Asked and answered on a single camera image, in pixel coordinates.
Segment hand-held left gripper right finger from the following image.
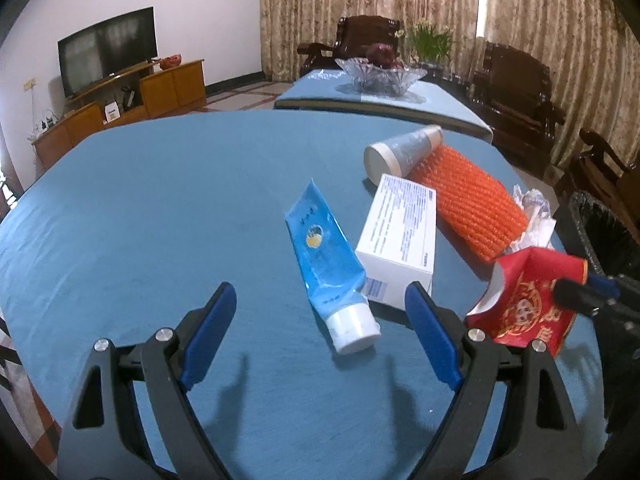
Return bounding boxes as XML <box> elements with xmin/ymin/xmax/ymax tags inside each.
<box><xmin>404</xmin><ymin>281</ymin><xmax>583</xmax><ymax>480</ymax></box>

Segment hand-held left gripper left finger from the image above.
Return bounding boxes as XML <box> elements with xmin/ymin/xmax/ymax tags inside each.
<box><xmin>57</xmin><ymin>281</ymin><xmax>237</xmax><ymax>480</ymax></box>

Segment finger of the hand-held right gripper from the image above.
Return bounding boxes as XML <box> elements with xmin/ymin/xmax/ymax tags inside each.
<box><xmin>552</xmin><ymin>272</ymin><xmax>640</xmax><ymax>318</ymax></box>

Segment red paper packet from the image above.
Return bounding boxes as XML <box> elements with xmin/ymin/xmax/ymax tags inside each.
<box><xmin>465</xmin><ymin>247</ymin><xmax>590</xmax><ymax>358</ymax></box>

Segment black lined trash bin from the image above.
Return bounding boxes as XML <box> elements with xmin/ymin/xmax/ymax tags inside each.
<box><xmin>567</xmin><ymin>189</ymin><xmax>640</xmax><ymax>433</ymax></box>

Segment clear plastic wrapper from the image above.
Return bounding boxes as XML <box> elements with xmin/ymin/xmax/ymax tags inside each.
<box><xmin>505</xmin><ymin>185</ymin><xmax>557</xmax><ymax>256</ymax></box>

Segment white cardboard box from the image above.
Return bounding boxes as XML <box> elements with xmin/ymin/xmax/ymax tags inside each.
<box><xmin>355</xmin><ymin>174</ymin><xmax>438</xmax><ymax>307</ymax></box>

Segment blue squeeze tube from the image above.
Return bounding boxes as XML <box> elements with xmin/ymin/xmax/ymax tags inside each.
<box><xmin>284</xmin><ymin>178</ymin><xmax>382</xmax><ymax>356</ymax></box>

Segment orange foam net sleeve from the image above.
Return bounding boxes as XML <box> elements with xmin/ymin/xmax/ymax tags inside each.
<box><xmin>407</xmin><ymin>145</ymin><xmax>530</xmax><ymax>263</ymax></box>

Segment paper cup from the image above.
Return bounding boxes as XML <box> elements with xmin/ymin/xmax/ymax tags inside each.
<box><xmin>363</xmin><ymin>125</ymin><xmax>445</xmax><ymax>187</ymax></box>

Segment scalloped blue tablecloth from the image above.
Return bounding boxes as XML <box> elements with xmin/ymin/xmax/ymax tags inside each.
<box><xmin>0</xmin><ymin>109</ymin><xmax>608</xmax><ymax>480</ymax></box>

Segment dark wooden sofa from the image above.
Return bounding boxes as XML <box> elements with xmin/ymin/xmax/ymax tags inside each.
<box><xmin>555</xmin><ymin>129</ymin><xmax>640</xmax><ymax>211</ymax></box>

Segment dark wooden chair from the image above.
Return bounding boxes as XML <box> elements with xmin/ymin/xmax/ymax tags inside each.
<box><xmin>0</xmin><ymin>305</ymin><xmax>23</xmax><ymax>396</ymax></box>

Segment dark wooden armchair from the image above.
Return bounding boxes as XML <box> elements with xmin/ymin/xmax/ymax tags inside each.
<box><xmin>296</xmin><ymin>15</ymin><xmax>403</xmax><ymax>78</ymax></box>
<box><xmin>470</xmin><ymin>40</ymin><xmax>567</xmax><ymax>171</ymax></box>

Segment wooden television cabinet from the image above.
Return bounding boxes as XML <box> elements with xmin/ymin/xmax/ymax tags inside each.
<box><xmin>31</xmin><ymin>58</ymin><xmax>207</xmax><ymax>171</ymax></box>

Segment dark wooden side table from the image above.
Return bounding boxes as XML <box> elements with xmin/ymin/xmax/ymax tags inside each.
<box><xmin>420</xmin><ymin>62</ymin><xmax>476</xmax><ymax>92</ymax></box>

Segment glass fruit bowl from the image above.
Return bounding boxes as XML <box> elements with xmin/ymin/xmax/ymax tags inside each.
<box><xmin>334</xmin><ymin>56</ymin><xmax>427</xmax><ymax>96</ymax></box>

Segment red apple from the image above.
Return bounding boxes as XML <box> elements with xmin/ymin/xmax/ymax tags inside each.
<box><xmin>366</xmin><ymin>43</ymin><xmax>396</xmax><ymax>67</ymax></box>

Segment floral beige curtain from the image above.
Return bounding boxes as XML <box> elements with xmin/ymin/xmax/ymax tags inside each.
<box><xmin>257</xmin><ymin>0</ymin><xmax>640</xmax><ymax>171</ymax></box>

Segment potted flowering plant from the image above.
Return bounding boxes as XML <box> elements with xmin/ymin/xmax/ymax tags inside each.
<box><xmin>395</xmin><ymin>20</ymin><xmax>455</xmax><ymax>67</ymax></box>

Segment black flat television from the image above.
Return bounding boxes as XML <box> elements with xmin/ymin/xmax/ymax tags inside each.
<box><xmin>57</xmin><ymin>6</ymin><xmax>160</xmax><ymax>100</ymax></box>

